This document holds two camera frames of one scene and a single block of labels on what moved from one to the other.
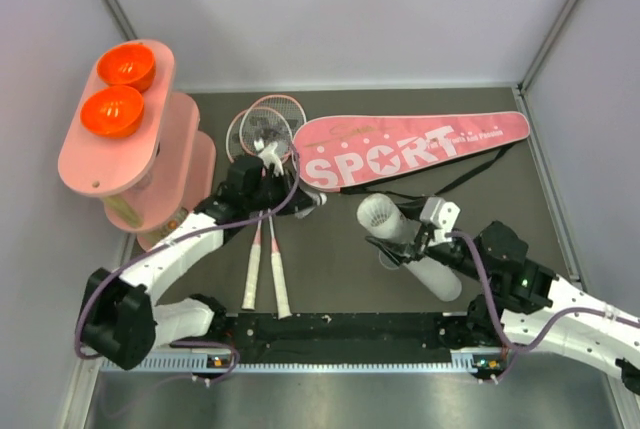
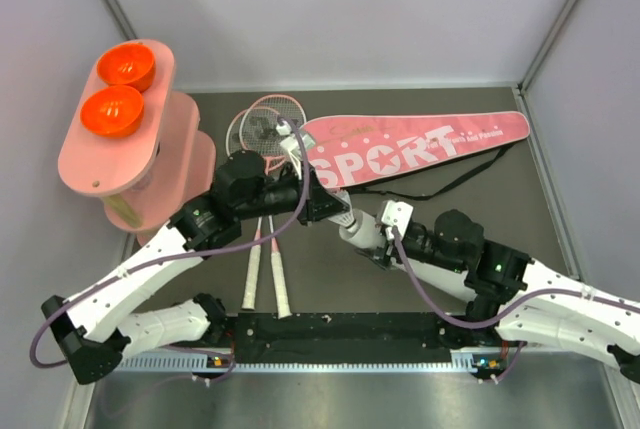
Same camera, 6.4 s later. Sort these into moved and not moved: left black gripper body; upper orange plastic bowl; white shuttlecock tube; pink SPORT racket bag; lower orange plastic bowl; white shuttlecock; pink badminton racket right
Moved: white shuttlecock; white shuttlecock tube; left black gripper body
Not moved: pink badminton racket right; pink SPORT racket bag; upper orange plastic bowl; lower orange plastic bowl
